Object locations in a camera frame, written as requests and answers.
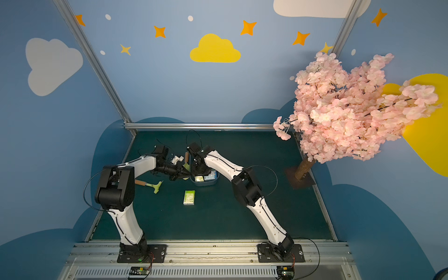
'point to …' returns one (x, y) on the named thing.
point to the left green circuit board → (139, 270)
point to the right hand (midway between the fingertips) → (198, 172)
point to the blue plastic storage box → (206, 183)
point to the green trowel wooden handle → (186, 165)
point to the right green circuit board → (286, 272)
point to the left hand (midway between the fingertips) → (191, 173)
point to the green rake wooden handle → (156, 186)
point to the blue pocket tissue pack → (213, 175)
